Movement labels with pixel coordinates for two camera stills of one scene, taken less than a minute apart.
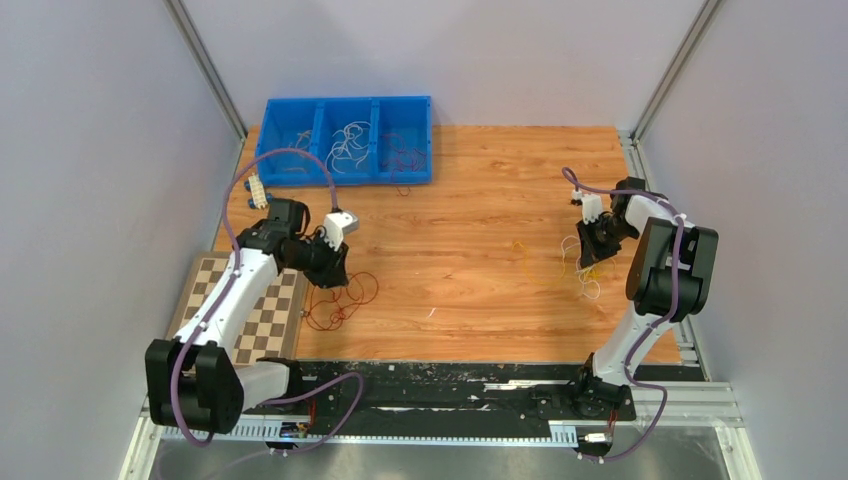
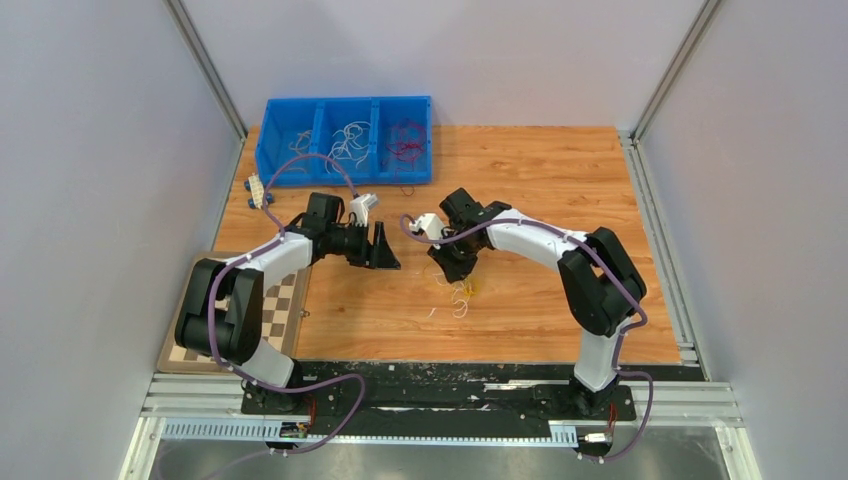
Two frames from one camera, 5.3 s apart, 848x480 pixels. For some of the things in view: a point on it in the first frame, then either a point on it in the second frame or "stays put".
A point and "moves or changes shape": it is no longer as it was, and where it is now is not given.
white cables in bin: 351,143 stays put
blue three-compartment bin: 365,140 stays put
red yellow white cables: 587,276 moves or changes shape
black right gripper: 590,252 -> 454,271
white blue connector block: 260,198 stays put
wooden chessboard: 278,329 stays put
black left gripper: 334,272 -> 380,257
